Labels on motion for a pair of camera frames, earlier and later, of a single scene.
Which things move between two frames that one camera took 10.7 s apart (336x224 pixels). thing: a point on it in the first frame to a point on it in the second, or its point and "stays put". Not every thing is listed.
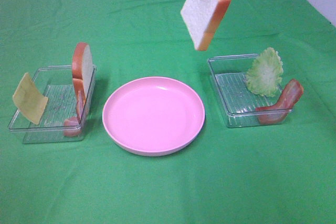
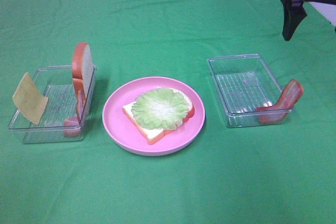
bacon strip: x=72 y=126 stays put
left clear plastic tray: x=56 y=84 stays put
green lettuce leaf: x=264 y=76 to x=160 y=108
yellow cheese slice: x=29 y=100 stays put
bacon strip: x=291 y=94 stays put
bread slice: x=203 y=16 to x=153 y=135
